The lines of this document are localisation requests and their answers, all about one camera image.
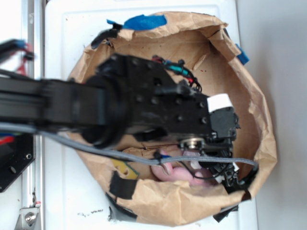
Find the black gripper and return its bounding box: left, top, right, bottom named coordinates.
left=96, top=54, right=239, bottom=149

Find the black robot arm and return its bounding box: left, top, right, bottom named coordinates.
left=0, top=54, right=239, bottom=148

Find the brown paper bag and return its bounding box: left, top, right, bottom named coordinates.
left=70, top=11, right=277, bottom=226

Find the pink plush toy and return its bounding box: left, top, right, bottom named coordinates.
left=150, top=161, right=217, bottom=187

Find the blue tape strip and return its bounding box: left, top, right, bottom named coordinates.
left=106, top=14, right=167, bottom=31

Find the black tape piece front left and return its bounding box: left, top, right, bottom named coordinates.
left=109, top=171, right=138, bottom=200

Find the black tape piece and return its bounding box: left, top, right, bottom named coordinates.
left=213, top=205, right=238, bottom=223
left=109, top=171, right=138, bottom=200

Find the black tape piece front right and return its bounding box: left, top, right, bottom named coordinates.
left=213, top=205, right=238, bottom=223

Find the white plastic bin lid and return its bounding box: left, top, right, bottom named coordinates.
left=43, top=0, right=261, bottom=230

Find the grey braided cable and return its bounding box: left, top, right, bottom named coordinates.
left=0, top=122, right=259, bottom=170

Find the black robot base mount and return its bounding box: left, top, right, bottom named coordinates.
left=0, top=134, right=35, bottom=193

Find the aluminium rail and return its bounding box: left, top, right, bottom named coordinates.
left=21, top=0, right=46, bottom=230

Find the metal corner bracket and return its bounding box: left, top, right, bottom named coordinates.
left=14, top=207, right=41, bottom=230

